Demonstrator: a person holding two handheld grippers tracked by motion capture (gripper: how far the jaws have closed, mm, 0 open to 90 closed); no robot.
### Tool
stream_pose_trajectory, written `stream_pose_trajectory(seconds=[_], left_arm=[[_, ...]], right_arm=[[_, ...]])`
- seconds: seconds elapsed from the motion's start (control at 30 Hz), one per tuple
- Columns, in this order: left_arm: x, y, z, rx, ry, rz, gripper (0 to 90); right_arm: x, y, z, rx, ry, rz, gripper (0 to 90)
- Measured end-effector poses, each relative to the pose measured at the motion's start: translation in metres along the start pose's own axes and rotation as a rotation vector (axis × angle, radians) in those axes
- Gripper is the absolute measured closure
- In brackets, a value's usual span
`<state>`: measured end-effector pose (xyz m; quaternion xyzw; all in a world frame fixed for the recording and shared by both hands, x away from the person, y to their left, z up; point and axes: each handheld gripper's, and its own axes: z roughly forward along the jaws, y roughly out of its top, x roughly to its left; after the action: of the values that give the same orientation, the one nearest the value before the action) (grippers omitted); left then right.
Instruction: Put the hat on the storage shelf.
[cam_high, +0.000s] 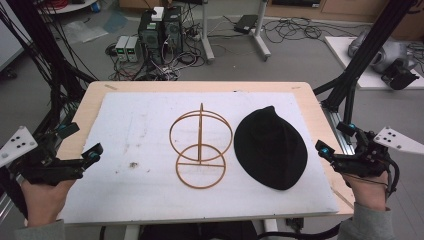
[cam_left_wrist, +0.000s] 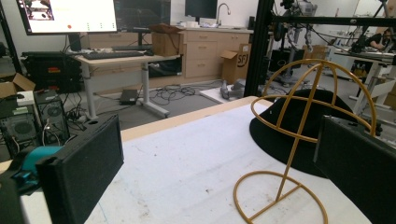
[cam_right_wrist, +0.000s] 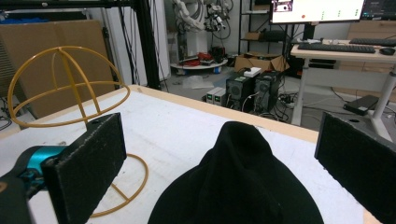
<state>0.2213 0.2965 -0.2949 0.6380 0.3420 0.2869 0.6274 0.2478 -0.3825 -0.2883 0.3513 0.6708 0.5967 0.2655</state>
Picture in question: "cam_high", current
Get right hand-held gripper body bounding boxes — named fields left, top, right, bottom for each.
left=332, top=125, right=424, bottom=178

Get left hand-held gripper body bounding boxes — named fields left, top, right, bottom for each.
left=0, top=125, right=85, bottom=187

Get person's left hand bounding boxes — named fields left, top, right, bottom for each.
left=19, top=177, right=78, bottom=228

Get person's right hand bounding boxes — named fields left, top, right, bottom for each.
left=342, top=171, right=390, bottom=212

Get black felt hat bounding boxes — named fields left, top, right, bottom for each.
left=233, top=105, right=309, bottom=191

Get white foam mat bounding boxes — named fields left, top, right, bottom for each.
left=59, top=91, right=341, bottom=225

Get black device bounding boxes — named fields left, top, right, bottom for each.
left=380, top=59, right=421, bottom=91

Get white platform board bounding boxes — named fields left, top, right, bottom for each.
left=324, top=35, right=424, bottom=91

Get grey robot shell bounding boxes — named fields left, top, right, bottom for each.
left=347, top=29, right=418, bottom=75

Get white table leg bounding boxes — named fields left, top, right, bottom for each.
left=124, top=224, right=142, bottom=240
left=262, top=218, right=280, bottom=234

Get grey power supply unit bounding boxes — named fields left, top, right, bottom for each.
left=115, top=35, right=130, bottom=63
left=125, top=35, right=140, bottom=63

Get clear plastic sheet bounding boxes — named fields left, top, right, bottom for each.
left=62, top=19, right=110, bottom=45

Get grey cabinet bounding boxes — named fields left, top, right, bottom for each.
left=0, top=0, right=33, bottom=73

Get wooden cabinet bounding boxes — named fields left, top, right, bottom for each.
left=265, top=0, right=424, bottom=42

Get white round table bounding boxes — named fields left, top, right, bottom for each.
left=37, top=0, right=98, bottom=16

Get black computer tower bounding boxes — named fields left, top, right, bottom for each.
left=162, top=5, right=184, bottom=57
left=137, top=10, right=165, bottom=66

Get white stand leg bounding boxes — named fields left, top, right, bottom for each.
left=250, top=0, right=272, bottom=62
left=199, top=0, right=216, bottom=65

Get person's legs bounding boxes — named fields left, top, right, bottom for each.
left=139, top=220, right=259, bottom=240

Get flat black box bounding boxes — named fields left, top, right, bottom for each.
left=233, top=14, right=260, bottom=35

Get white box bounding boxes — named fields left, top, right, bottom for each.
left=151, top=6, right=165, bottom=23

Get aluminium rail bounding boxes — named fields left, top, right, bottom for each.
left=320, top=102, right=356, bottom=156

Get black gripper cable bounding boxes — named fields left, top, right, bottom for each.
left=384, top=156, right=402, bottom=199

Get black metal frame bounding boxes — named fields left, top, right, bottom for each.
left=312, top=0, right=419, bottom=126

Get black frame with cables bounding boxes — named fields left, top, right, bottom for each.
left=0, top=0, right=98, bottom=143

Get thick black cable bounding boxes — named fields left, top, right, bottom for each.
left=256, top=222, right=345, bottom=240

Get tangle of black floor cables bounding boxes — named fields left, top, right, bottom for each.
left=262, top=15, right=363, bottom=45

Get golden wire hat stand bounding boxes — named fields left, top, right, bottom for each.
left=168, top=102, right=234, bottom=190

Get tangle of computer cables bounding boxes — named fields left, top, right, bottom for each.
left=105, top=31, right=209, bottom=82

